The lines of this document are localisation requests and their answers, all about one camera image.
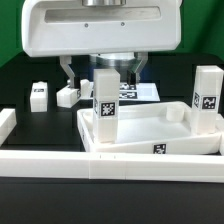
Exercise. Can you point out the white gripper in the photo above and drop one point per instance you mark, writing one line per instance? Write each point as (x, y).
(81, 27)

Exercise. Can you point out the white desk top tray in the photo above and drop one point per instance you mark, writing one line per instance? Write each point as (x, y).
(160, 128)

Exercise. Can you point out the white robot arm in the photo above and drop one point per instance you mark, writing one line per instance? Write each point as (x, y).
(115, 61)

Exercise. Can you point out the printed marker sheet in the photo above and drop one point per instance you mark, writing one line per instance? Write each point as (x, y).
(125, 92)

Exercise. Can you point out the white left fence block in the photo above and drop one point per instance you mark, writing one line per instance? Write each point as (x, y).
(7, 123)

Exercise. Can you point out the white fence block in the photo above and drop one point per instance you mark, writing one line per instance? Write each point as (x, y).
(7, 123)
(220, 127)

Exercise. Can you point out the white right fence block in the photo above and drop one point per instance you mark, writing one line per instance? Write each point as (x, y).
(220, 127)

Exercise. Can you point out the white front fence bar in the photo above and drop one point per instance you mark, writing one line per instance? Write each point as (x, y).
(81, 165)

